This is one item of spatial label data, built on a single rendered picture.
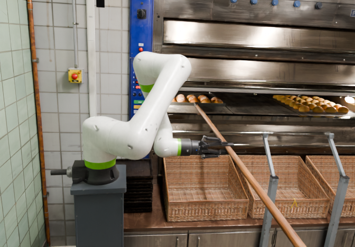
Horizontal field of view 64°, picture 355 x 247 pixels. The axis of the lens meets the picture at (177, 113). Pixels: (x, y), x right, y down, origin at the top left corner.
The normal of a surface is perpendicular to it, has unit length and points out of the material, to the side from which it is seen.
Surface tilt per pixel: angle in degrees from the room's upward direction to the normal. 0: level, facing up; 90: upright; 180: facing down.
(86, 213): 90
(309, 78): 70
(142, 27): 90
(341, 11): 92
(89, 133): 89
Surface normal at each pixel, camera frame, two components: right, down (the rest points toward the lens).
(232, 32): 0.12, -0.07
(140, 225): 0.05, -0.96
